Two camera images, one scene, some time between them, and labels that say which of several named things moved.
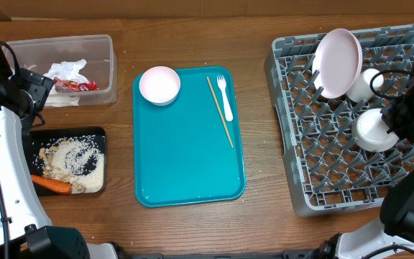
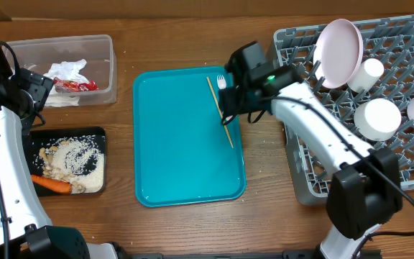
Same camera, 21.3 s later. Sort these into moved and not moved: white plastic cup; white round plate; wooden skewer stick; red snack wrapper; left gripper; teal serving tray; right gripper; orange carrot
Moved: white plastic cup; white round plate; right gripper
Not moved: red snack wrapper; left gripper; teal serving tray; orange carrot; wooden skewer stick
